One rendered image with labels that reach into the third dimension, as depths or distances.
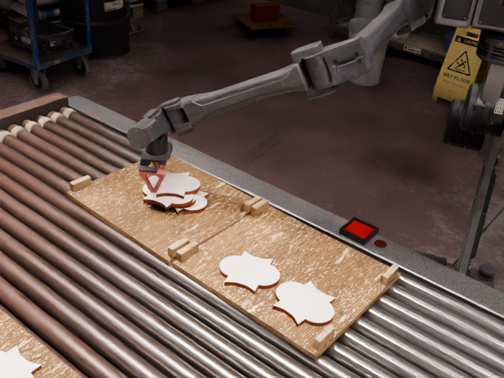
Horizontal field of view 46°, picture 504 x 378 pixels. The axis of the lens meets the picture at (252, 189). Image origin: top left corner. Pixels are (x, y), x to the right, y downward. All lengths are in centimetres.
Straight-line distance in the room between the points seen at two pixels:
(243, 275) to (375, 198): 223
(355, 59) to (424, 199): 239
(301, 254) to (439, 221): 206
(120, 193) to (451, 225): 220
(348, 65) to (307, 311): 52
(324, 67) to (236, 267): 49
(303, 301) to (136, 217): 51
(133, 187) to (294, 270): 54
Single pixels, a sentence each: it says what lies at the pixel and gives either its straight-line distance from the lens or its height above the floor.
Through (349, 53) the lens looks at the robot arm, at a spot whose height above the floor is 142.
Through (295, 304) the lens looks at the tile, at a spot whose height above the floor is 95.
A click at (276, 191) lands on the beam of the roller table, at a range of 171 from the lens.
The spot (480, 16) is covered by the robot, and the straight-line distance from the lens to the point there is 176.
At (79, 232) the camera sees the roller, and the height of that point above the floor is 91.
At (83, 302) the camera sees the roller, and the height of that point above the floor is 91.
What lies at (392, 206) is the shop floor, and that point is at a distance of 347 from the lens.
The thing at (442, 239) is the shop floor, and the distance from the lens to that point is 330.
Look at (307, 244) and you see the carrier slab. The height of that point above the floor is 94.
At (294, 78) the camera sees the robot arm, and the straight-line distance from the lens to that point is 131.
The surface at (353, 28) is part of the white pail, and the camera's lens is 539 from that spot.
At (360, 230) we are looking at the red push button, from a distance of 158.
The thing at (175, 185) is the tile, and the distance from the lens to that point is 159.
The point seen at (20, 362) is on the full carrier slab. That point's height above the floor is 95.
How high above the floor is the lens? 182
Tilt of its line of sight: 32 degrees down
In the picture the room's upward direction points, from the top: 4 degrees clockwise
